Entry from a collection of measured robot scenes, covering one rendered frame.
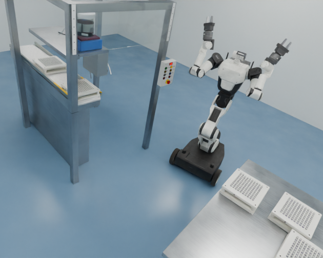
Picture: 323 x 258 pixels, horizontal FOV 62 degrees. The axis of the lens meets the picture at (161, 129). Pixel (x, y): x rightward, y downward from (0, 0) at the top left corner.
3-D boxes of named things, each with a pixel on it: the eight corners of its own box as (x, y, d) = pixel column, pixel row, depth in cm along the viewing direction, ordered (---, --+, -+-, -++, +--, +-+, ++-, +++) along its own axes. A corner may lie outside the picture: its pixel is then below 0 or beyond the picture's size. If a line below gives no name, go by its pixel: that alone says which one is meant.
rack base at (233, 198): (265, 194, 186) (267, 191, 184) (252, 215, 168) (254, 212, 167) (234, 174, 196) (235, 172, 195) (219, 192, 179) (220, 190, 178)
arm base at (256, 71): (247, 86, 263) (250, 78, 269) (261, 86, 257) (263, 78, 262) (245, 74, 252) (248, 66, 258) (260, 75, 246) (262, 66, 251)
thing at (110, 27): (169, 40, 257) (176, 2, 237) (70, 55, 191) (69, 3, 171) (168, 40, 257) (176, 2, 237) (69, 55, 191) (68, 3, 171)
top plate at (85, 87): (100, 91, 240) (100, 89, 238) (75, 98, 224) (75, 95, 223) (85, 80, 252) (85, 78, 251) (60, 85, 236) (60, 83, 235)
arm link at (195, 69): (196, 52, 254) (187, 71, 256) (204, 56, 247) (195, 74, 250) (201, 57, 262) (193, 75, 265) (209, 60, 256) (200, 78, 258)
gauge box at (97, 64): (107, 74, 233) (108, 52, 222) (97, 77, 226) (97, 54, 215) (93, 64, 244) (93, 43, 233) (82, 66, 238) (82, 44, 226)
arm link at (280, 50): (291, 52, 223) (281, 64, 228) (286, 49, 232) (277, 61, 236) (281, 44, 219) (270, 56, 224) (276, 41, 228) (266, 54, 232)
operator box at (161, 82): (172, 83, 287) (177, 60, 272) (160, 87, 276) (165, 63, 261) (167, 81, 290) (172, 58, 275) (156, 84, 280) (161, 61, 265)
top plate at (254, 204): (268, 189, 183) (269, 187, 181) (255, 210, 166) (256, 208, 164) (237, 169, 193) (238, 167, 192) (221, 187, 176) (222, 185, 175)
